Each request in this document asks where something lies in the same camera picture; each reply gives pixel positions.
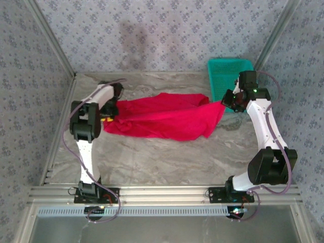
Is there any red t-shirt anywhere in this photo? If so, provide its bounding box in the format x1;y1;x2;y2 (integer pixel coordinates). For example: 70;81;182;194
103;92;225;142

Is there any teal plastic mesh basket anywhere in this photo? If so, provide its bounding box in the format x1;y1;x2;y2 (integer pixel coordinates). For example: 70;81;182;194
207;58;255;114

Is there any small black electronics board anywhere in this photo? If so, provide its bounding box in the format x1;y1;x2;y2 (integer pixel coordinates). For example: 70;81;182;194
227;206;249;219
84;206;106;216

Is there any grey metal sheet panel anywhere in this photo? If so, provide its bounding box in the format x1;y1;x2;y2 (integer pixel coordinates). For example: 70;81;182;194
32;216;302;243

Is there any aluminium frame post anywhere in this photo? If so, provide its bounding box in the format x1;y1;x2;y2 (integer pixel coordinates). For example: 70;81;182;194
25;0;77;76
253;0;302;74

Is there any aluminium table side rail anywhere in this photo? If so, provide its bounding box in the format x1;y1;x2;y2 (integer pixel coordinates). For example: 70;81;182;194
39;74;78;187

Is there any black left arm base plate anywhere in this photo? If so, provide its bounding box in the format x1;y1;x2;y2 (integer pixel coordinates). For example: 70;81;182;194
73;187;120;205

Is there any aluminium mounting rail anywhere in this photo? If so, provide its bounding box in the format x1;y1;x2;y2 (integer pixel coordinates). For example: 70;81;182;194
27;184;303;206

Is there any grey slotted cable duct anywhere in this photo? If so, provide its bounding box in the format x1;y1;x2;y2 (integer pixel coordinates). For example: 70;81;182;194
36;205;230;218

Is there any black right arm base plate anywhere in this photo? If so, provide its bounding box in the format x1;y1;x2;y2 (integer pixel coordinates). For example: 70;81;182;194
208;187;255;204

